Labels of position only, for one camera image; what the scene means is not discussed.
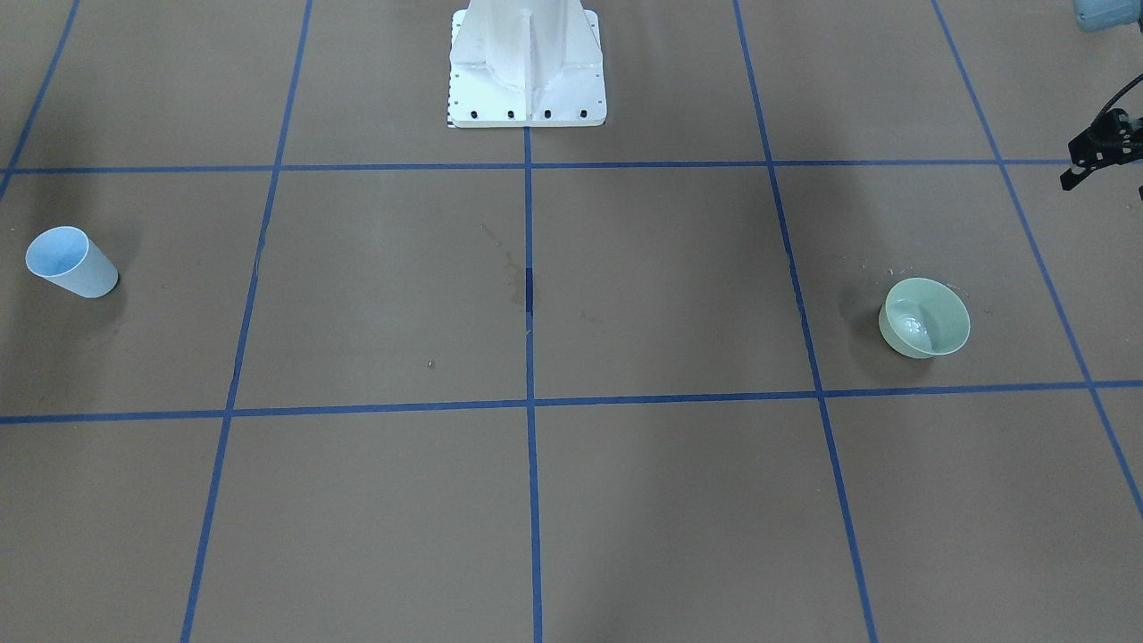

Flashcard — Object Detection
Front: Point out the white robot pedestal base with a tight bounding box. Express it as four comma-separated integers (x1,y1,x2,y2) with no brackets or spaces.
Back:
446,1,608,128

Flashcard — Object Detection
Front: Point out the light blue plastic cup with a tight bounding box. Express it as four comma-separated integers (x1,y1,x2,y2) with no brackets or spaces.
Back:
25,225,120,298

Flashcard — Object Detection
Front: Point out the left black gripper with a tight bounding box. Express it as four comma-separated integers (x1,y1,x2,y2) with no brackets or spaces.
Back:
1060,107,1142,191

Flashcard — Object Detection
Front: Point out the light green ceramic bowl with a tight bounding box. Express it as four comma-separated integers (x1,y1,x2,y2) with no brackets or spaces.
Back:
878,278,972,361

